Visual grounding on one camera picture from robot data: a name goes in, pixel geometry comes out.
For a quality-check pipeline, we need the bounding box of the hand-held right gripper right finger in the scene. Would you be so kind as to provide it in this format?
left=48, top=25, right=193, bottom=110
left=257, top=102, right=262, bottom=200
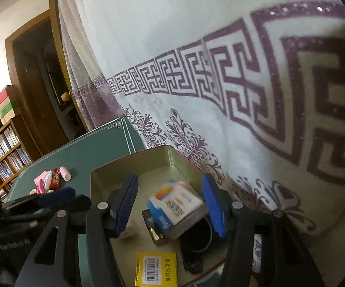
left=201, top=173, right=325, bottom=287

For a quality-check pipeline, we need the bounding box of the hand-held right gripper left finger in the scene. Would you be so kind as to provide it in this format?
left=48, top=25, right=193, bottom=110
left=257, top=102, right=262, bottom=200
left=15, top=173, right=140, bottom=287

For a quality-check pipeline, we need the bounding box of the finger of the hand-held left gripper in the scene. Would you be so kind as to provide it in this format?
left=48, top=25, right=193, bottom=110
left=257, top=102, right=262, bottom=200
left=35, top=194, right=91, bottom=214
left=26, top=187, right=75, bottom=208

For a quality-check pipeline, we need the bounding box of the red snack packet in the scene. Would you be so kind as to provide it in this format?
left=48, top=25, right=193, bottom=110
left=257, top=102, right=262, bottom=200
left=50, top=169, right=63, bottom=189

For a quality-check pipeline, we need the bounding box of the pink hair clip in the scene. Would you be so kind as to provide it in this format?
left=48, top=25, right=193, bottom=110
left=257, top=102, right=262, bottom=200
left=30, top=182, right=55, bottom=195

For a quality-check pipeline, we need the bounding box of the black hair dryer nozzle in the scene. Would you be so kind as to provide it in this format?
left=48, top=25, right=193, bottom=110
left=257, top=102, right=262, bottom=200
left=178, top=215, right=218, bottom=254

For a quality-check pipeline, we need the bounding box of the blue white carton box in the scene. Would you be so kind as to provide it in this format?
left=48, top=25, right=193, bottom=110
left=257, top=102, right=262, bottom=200
left=147, top=179, right=207, bottom=241

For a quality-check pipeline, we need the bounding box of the pink cookie tin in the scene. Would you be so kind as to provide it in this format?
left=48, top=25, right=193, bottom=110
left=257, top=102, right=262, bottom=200
left=89, top=145, right=230, bottom=287

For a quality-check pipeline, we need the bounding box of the yellow-green medicine box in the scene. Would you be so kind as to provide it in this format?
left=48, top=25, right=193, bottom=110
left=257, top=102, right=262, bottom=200
left=135, top=252, right=178, bottom=287

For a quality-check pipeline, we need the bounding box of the green covered desktop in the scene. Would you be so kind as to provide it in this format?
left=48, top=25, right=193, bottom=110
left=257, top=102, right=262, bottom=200
left=5, top=116, right=149, bottom=287

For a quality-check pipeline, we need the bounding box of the pink patterned packet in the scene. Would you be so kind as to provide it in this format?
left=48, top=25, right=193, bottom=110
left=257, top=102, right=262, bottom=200
left=34, top=170, right=51, bottom=187

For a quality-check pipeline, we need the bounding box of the wooden bookshelf with books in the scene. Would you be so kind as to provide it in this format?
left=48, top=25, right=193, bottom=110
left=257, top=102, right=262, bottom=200
left=0, top=115, right=32, bottom=198

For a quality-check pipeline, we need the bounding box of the green cardboard box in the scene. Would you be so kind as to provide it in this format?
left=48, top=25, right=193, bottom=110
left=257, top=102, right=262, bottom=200
left=0, top=100, right=20, bottom=119

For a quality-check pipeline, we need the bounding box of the red cardboard box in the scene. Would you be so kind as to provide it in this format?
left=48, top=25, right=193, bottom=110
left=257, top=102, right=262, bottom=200
left=0, top=87, right=16, bottom=106

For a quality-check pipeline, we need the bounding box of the wooden door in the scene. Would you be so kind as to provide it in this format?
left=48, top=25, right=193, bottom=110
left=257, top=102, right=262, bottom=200
left=49, top=0, right=87, bottom=132

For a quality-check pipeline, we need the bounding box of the white purple patterned curtain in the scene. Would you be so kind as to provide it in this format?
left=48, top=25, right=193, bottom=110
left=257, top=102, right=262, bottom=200
left=54, top=0, right=345, bottom=276

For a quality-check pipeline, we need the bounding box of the wooden door frame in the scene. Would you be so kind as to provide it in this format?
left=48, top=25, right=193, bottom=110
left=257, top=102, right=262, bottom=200
left=5, top=10, right=80, bottom=162

